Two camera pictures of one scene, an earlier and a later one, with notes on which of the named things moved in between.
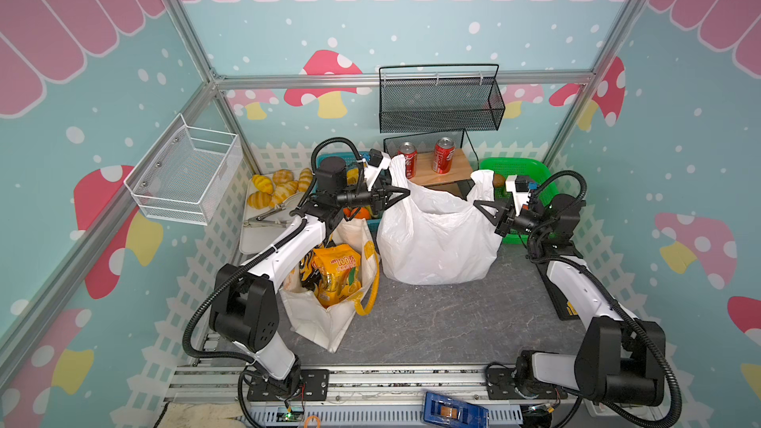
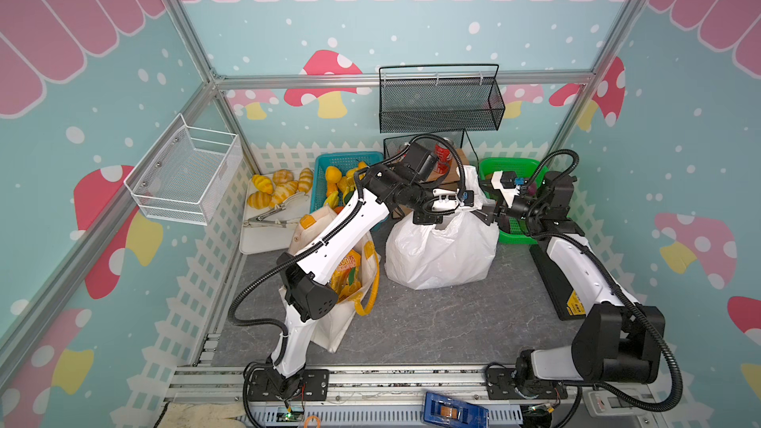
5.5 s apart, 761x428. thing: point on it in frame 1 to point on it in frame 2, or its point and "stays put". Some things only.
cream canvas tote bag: x=323 y=325 stays put
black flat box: x=556 y=294 stays put
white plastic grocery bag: x=433 y=238 stays put
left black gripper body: x=373 y=198 to x=420 y=202
